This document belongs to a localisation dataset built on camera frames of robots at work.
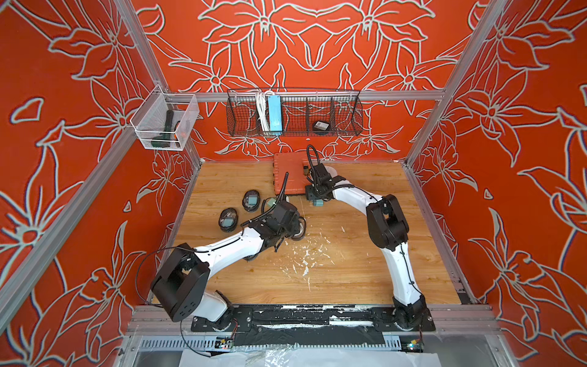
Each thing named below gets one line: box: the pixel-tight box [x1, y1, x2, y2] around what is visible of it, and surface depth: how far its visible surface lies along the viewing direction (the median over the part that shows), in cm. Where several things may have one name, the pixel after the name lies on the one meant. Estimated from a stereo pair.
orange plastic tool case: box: [273, 152, 310, 195], surface depth 113 cm
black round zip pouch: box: [218, 207, 239, 234], surface depth 100 cm
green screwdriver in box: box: [150, 109, 175, 148], surface depth 82 cm
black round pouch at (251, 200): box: [241, 189, 261, 213], surface depth 105 cm
